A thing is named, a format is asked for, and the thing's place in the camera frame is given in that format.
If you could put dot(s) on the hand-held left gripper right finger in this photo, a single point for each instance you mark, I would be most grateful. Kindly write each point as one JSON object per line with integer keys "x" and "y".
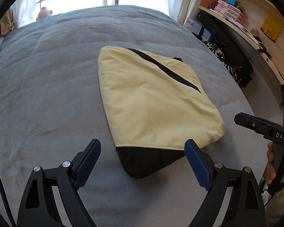
{"x": 197, "y": 165}

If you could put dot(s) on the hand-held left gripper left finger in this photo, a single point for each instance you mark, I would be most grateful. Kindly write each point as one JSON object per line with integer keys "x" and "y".
{"x": 88, "y": 160}

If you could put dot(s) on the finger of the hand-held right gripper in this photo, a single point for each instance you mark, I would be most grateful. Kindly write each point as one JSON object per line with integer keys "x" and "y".
{"x": 250, "y": 123}
{"x": 253, "y": 116}

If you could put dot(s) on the yellow-green and black hooded jacket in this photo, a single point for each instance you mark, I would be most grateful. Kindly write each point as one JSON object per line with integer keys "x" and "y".
{"x": 144, "y": 94}

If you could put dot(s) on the person's right forearm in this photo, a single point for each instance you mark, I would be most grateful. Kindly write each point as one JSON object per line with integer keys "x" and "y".
{"x": 281, "y": 210}

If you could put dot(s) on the person's right hand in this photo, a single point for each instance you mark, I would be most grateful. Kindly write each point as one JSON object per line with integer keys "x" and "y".
{"x": 270, "y": 167}

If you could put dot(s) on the curved wooden desk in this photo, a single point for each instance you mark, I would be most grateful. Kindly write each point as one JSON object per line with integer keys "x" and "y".
{"x": 267, "y": 75}

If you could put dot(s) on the black and white patterned cloth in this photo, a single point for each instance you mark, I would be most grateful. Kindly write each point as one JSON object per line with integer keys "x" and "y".
{"x": 215, "y": 50}

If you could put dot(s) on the black bag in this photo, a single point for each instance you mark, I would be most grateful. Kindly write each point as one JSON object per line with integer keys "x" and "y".
{"x": 222, "y": 42}

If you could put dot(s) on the small olive figurine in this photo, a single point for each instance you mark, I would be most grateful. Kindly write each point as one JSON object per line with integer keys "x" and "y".
{"x": 255, "y": 32}

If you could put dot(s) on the yellow bag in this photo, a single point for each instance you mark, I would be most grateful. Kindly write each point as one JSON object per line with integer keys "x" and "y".
{"x": 271, "y": 29}

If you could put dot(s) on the pink drawer organizer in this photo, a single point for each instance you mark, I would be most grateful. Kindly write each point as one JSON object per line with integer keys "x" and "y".
{"x": 229, "y": 10}

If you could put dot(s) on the white cardboard box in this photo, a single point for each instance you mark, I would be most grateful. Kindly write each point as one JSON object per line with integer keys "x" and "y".
{"x": 190, "y": 23}

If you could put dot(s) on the small blue box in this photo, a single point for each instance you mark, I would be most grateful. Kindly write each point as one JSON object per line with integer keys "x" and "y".
{"x": 230, "y": 1}

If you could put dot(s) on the beige curtain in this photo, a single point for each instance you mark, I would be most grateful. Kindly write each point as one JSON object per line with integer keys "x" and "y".
{"x": 9, "y": 22}
{"x": 191, "y": 0}

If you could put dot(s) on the white plush toy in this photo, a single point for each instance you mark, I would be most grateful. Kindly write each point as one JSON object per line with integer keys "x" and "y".
{"x": 44, "y": 13}

